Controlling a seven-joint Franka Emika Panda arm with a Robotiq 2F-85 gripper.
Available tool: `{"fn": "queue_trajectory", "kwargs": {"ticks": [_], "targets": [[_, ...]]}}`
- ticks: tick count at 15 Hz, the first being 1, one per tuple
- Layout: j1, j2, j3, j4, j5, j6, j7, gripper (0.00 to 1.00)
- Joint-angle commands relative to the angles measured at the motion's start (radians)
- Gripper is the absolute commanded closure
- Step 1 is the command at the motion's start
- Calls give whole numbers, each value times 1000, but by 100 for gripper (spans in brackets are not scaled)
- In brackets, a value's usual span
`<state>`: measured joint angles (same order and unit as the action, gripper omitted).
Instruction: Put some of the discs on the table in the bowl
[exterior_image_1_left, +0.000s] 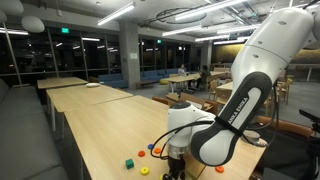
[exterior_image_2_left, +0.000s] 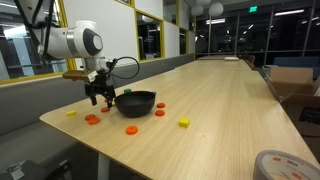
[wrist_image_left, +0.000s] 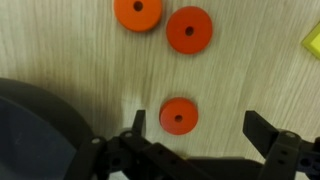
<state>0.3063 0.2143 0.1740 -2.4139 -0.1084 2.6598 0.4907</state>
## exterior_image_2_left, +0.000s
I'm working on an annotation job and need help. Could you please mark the blue sofa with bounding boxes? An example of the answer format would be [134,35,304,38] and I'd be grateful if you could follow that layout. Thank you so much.
[273,55,320,79]

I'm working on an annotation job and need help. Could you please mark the yellow cube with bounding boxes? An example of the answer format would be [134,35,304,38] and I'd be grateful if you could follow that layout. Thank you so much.
[178,117,190,128]

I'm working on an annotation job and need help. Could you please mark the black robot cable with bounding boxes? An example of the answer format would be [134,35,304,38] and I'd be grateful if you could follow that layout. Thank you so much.
[14,0,141,81]

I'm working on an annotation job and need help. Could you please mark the black equipment bag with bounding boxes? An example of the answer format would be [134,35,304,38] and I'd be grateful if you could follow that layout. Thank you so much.
[0,159,73,180]

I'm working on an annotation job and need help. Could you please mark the narrow yellow framed window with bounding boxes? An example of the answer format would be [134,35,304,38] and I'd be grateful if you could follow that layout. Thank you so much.
[178,27,189,56]

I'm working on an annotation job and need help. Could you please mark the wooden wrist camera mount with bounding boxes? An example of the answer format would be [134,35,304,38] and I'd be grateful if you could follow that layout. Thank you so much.
[62,69,101,83]

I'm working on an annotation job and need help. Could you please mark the light wooden table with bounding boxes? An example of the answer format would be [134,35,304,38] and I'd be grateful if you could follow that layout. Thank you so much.
[175,59,253,72]

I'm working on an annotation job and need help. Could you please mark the black bowl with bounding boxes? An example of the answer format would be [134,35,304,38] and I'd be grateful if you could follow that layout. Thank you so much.
[113,90,157,119]

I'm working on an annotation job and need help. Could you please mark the white table leg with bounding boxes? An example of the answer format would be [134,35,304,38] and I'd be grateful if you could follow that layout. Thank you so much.
[97,152,111,180]

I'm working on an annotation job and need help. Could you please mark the brown wooden chair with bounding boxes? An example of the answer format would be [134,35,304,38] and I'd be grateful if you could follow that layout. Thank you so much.
[245,54,257,70]

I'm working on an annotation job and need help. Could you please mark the grey upholstered bench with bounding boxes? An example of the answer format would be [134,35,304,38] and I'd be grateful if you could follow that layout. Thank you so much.
[0,53,197,180]

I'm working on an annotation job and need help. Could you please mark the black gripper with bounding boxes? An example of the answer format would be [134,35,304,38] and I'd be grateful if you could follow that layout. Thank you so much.
[84,71,117,108]

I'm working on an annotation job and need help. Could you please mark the open cardboard box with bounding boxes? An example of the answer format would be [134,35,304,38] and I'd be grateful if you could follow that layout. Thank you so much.
[263,64,316,101]

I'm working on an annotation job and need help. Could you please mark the long ceiling light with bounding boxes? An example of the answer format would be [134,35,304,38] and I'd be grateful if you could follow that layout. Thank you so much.
[274,8,306,17]
[205,18,226,25]

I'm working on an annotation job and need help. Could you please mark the cardboard box with dark print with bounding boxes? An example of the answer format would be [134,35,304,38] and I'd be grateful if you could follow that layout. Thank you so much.
[279,76,320,138]

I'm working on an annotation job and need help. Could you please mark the grey duct tape roll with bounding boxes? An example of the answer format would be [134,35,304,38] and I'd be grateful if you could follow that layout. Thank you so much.
[252,149,320,180]

